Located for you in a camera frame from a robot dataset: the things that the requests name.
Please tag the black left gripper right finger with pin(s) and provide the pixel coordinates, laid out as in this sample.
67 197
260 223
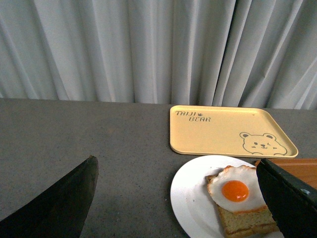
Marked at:
292 202

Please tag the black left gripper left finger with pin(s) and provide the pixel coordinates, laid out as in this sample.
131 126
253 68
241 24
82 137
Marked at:
58 212

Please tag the white round plate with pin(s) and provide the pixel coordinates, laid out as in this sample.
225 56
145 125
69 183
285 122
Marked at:
192 205

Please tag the brown wood-pattern tray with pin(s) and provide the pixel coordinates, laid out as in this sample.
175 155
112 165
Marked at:
303 169

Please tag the fried egg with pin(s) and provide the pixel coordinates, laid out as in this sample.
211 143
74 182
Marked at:
236 189

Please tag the bottom bread slice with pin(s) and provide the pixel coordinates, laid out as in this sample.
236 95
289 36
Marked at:
246 224

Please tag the yellow bear tray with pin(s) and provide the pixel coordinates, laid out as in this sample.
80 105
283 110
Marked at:
229 131

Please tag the grey white curtain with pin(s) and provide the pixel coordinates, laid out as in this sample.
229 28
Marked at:
236 53

